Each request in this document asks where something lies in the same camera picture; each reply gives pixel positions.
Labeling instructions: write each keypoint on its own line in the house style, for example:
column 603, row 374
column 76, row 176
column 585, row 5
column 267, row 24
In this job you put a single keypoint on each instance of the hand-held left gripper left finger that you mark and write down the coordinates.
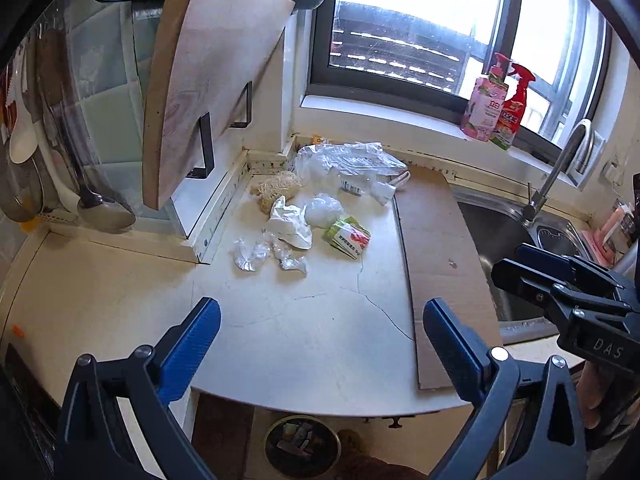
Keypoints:
column 195, row 345

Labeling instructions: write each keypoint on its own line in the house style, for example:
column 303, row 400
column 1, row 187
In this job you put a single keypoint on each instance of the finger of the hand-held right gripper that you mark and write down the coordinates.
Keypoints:
column 522, row 282
column 545, row 265

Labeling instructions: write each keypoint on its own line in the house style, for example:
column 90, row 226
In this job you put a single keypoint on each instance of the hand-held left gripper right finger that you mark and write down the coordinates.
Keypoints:
column 452, row 355

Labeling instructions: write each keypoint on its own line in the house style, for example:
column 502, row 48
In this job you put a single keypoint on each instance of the clear wrapper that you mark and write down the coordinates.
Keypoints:
column 250, row 255
column 290, row 260

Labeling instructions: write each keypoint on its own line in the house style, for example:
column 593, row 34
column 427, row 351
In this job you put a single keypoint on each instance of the green snack packet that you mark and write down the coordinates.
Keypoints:
column 347, row 237

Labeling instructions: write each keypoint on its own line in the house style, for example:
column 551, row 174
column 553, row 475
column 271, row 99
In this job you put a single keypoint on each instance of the round trash bin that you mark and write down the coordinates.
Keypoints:
column 320, row 460

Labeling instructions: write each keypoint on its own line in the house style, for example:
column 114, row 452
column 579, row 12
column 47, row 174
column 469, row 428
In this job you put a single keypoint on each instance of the clear plastic bottle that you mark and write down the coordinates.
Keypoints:
column 382, row 187

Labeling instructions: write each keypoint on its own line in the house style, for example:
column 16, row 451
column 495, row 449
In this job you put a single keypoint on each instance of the loofah sponge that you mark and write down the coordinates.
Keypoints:
column 272, row 187

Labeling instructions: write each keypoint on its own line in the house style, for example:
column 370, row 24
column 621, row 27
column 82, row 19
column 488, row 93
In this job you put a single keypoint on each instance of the white plastic bag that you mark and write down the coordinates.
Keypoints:
column 322, row 210

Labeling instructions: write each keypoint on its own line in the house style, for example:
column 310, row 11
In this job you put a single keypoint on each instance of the clear plastic bag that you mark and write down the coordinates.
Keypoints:
column 320, row 162

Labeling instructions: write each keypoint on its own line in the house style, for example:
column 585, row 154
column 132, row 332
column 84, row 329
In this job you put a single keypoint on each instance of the person's right hand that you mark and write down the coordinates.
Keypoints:
column 592, row 390

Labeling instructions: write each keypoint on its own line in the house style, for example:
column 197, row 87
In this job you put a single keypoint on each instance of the steel sink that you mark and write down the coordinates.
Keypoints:
column 495, row 240

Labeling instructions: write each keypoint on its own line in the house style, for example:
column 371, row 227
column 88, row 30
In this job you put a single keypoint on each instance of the pink mat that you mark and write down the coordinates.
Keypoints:
column 595, row 247

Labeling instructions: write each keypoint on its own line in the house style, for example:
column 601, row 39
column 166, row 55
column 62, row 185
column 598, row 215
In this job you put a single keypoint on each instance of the cardboard sheet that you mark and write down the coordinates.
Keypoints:
column 440, row 270

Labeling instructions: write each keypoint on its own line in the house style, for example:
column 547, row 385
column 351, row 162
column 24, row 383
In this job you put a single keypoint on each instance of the steel thermos kettle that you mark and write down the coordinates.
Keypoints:
column 631, row 255

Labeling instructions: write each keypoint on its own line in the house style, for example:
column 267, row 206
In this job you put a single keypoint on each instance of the steel faucet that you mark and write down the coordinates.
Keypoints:
column 555, row 175

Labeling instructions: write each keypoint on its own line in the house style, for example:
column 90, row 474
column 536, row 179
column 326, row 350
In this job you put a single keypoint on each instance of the white pipe casing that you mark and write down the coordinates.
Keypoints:
column 215, row 220

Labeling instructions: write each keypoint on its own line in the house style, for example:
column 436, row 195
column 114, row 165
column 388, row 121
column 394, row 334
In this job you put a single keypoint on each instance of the red spray bottle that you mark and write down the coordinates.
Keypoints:
column 512, row 120

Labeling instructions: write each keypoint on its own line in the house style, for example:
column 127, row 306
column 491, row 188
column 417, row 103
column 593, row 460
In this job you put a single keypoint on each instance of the steel ladle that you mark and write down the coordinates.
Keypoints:
column 107, row 215

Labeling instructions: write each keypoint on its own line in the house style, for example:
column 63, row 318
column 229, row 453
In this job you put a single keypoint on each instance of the pink dish soap bottle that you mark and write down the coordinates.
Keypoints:
column 482, row 110

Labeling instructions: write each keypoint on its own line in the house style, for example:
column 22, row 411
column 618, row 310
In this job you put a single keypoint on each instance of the black glass stove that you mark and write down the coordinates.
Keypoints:
column 27, row 400

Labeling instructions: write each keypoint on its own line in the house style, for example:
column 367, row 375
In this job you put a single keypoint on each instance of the small orange cap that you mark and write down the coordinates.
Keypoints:
column 17, row 331

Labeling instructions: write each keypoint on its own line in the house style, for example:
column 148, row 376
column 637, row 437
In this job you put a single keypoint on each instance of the steel strainer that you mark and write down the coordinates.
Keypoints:
column 17, row 195

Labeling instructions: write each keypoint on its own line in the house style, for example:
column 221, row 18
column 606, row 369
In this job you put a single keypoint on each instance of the white rice spoon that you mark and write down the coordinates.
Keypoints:
column 22, row 135

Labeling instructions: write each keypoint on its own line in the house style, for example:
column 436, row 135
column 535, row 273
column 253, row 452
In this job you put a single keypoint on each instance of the wooden cutting board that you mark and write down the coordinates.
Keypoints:
column 215, row 70

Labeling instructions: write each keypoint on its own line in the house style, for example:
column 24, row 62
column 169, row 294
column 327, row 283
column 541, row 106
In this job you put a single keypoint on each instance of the window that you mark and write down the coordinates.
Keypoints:
column 410, row 15

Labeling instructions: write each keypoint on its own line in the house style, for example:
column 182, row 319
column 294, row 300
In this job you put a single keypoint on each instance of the wall socket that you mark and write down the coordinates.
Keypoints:
column 615, row 170

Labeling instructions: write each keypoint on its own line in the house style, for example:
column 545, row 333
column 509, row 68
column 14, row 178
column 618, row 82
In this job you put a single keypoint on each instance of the white wall box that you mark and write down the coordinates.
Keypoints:
column 592, row 155

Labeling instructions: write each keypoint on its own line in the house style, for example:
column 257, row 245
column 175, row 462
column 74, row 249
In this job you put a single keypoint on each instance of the yellow wall tab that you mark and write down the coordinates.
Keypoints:
column 28, row 222

